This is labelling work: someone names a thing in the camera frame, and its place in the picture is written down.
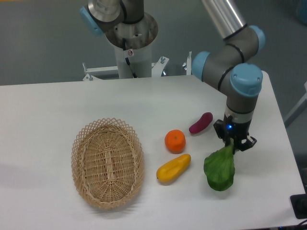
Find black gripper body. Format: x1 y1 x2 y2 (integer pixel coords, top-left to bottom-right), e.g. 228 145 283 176
213 115 251 140

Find green leafy vegetable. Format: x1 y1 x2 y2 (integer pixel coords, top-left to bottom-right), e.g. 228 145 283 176
203 144 235 191

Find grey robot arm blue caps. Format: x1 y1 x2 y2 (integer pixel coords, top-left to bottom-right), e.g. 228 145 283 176
80 0 265 151

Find purple sweet potato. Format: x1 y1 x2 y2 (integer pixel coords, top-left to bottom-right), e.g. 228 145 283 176
189 112 213 134

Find orange tangerine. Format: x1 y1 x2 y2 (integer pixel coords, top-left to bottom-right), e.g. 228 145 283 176
165 129 186 154

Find yellow mango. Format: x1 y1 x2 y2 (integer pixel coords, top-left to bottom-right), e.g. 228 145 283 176
156 154 191 184

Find white furniture leg right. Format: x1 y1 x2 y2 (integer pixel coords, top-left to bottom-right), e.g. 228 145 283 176
283 82 307 128

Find black device at table edge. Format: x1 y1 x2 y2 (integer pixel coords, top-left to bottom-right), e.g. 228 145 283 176
290 194 307 219

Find woven wicker basket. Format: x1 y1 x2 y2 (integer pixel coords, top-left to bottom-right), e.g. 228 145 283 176
71 118 145 209

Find white metal base frame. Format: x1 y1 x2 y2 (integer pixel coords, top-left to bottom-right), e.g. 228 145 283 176
82 51 192 81

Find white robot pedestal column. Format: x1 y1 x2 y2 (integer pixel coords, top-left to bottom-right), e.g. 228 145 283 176
114 45 152 79

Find black cable on pedestal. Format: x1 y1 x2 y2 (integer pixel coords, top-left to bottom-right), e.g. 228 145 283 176
122 38 139 79

